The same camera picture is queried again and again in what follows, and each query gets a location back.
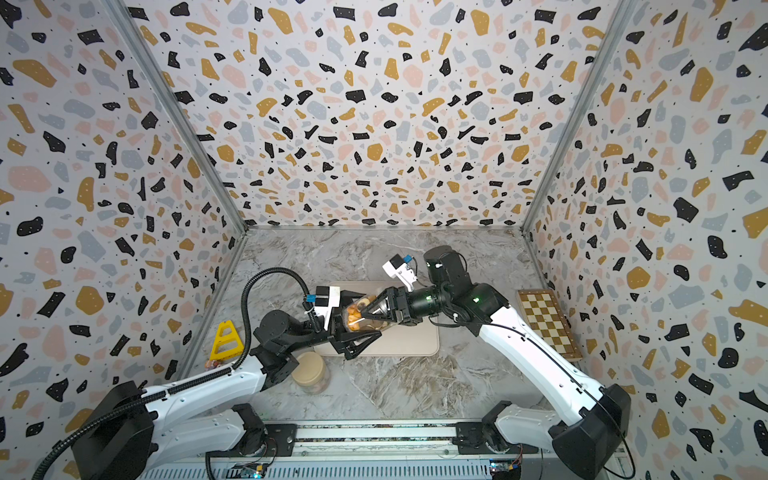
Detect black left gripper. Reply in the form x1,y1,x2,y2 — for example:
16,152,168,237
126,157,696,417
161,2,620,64
283,294,378,366

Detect clear plastic cookie jar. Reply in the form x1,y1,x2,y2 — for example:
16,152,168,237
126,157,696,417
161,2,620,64
341,290,394,332

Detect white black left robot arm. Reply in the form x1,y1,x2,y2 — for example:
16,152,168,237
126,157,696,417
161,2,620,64
72,310,381,479

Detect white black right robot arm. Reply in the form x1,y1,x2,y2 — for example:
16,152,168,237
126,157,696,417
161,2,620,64
359,245,631,479

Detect jar with beige lid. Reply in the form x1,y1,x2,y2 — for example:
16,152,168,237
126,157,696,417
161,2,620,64
291,351,330,394

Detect cream rectangular tray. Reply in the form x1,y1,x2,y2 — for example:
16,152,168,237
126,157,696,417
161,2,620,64
335,280,440,357

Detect yellow triangular toy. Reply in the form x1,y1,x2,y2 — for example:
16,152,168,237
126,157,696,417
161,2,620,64
209,320,245,363

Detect wooden chessboard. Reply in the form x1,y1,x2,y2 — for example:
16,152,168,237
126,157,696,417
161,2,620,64
517,289,583,363

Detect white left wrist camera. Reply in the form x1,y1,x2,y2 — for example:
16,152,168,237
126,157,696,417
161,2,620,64
306,285,341,320

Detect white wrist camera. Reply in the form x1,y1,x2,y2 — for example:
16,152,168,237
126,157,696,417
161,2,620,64
382,254,418,292
306,285,341,320

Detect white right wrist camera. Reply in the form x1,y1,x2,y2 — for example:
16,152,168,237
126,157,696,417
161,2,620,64
382,254,418,292

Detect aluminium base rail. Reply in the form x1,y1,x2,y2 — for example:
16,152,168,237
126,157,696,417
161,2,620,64
137,418,625,480

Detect black corrugated cable conduit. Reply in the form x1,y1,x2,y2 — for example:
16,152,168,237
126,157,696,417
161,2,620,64
32,266,313,480

